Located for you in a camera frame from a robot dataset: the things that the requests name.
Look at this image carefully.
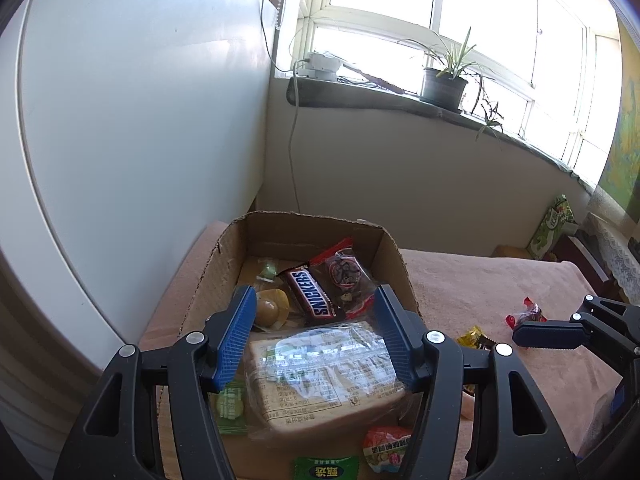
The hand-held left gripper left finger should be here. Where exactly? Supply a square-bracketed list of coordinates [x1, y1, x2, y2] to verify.
[52, 285, 257, 480]

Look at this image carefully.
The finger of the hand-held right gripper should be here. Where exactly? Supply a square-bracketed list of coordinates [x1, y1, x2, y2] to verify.
[511, 294, 640, 377]

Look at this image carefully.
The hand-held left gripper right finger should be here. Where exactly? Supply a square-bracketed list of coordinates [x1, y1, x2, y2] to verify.
[373, 284, 579, 480]

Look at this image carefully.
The small red candy packet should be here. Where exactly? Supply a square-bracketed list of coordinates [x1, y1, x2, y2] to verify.
[505, 296, 549, 331]

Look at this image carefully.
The round yellow pastry packet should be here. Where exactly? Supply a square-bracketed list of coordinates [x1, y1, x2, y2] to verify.
[252, 287, 291, 332]

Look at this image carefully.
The light green snack packet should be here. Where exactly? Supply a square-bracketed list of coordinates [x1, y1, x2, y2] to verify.
[210, 380, 249, 436]

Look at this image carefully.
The pale green candy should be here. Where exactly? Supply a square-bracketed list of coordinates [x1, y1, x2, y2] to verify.
[256, 257, 280, 284]

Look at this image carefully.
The red and clear snack packet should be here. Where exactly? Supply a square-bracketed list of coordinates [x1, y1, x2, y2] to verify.
[307, 237, 376, 322]

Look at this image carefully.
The clear bread loaf packet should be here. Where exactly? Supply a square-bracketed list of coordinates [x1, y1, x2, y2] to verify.
[245, 322, 412, 444]

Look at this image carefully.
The brown chocolate bar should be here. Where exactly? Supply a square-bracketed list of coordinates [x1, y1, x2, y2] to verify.
[277, 262, 351, 326]

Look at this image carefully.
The red orange snack packet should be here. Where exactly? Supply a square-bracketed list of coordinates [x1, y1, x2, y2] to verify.
[362, 425, 414, 476]

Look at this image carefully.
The brown cardboard box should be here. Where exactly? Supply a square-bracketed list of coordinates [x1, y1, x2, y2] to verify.
[155, 210, 424, 480]

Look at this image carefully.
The dark green snack packet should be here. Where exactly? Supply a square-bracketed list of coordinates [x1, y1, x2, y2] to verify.
[292, 455, 361, 480]

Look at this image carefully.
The yellow candy packet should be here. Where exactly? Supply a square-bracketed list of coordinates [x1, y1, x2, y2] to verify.
[457, 325, 496, 352]

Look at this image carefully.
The dark side table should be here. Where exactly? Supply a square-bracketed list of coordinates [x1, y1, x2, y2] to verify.
[554, 232, 612, 287]

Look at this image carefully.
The white lace cloth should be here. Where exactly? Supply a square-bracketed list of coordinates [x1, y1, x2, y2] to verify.
[584, 184, 640, 307]

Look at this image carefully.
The green tissue box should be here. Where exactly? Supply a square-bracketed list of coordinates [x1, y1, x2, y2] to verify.
[526, 194, 577, 261]

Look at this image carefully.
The ribbed grey panel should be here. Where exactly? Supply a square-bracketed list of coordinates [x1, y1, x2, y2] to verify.
[0, 255, 107, 480]

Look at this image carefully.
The small trailing plant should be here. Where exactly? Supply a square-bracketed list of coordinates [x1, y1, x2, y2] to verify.
[470, 75, 506, 142]

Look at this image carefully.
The grey stone windowsill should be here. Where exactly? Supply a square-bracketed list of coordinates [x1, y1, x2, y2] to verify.
[286, 76, 597, 197]

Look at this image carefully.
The white cabinet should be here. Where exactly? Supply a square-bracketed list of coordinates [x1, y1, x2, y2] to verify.
[0, 0, 279, 377]

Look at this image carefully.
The potted spider plant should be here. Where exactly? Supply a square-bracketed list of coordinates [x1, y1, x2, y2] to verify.
[397, 27, 494, 112]

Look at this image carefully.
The black rod on windowsill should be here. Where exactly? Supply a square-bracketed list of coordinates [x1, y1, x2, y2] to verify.
[337, 62, 404, 94]

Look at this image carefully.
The white power adapter box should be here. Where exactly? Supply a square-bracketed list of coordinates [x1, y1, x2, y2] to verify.
[305, 51, 344, 81]

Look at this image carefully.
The white power cable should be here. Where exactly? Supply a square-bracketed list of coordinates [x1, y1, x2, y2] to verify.
[287, 57, 312, 214]

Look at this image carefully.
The yellow green wall hanging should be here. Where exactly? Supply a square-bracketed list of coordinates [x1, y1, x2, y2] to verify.
[597, 15, 640, 202]

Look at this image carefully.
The thin grey cable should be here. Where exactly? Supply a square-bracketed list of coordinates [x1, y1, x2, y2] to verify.
[259, 0, 301, 75]

